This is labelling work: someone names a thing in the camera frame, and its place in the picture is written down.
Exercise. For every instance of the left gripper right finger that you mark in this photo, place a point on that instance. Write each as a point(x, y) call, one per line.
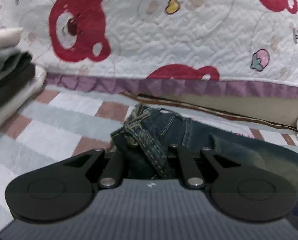
point(190, 174)

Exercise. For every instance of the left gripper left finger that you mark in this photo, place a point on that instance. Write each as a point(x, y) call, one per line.
point(113, 172)

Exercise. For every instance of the dark blue denim jeans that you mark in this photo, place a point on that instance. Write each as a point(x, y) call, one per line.
point(148, 131)

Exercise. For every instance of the checkered bed sheet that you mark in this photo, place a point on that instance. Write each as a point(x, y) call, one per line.
point(60, 123)

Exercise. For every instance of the beige mattress edge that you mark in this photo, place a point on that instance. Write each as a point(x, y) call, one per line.
point(274, 112)

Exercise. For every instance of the dark brown folded garment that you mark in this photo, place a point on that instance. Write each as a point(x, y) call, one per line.
point(15, 81)

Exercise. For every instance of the white bear print quilt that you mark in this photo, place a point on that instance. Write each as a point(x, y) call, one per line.
point(215, 47)

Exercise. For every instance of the grey folded garment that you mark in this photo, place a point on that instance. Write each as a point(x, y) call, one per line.
point(10, 58)

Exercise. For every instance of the white folded garment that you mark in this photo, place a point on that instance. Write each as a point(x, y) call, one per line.
point(11, 37)

